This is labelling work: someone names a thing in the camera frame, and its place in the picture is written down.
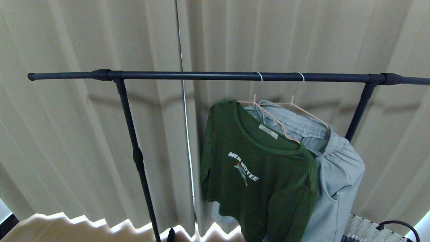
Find pink clothes hanger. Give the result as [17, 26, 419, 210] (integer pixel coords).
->
[237, 71, 301, 144]
[260, 72, 332, 136]

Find green garment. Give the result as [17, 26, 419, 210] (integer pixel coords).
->
[200, 99, 319, 242]

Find pale grey shorts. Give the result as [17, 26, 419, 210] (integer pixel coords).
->
[211, 100, 366, 242]

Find black clothes rack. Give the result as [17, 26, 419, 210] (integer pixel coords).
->
[27, 69, 430, 242]

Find white laundry basket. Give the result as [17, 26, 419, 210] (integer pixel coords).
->
[341, 214, 420, 242]

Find beige curtain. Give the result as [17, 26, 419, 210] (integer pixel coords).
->
[0, 0, 430, 237]

